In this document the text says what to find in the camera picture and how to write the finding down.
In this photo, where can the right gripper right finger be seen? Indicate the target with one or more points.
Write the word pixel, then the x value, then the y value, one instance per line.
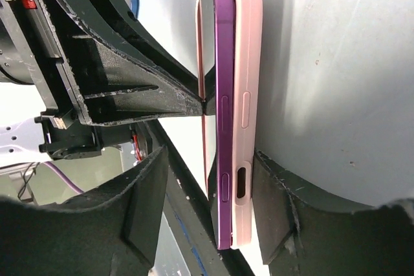
pixel 305 230

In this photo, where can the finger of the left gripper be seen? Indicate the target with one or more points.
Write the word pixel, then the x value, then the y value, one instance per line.
pixel 121 19

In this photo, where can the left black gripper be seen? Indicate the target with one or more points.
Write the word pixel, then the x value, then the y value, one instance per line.
pixel 85 73

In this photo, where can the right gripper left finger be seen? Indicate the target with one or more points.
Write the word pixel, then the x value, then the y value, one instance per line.
pixel 110 230

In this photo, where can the purple phone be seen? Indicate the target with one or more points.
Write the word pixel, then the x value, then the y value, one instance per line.
pixel 215 29

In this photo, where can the pink phone case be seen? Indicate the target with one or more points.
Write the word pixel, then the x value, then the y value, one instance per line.
pixel 247 53

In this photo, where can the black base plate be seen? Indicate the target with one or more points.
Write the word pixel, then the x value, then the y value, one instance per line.
pixel 186 243

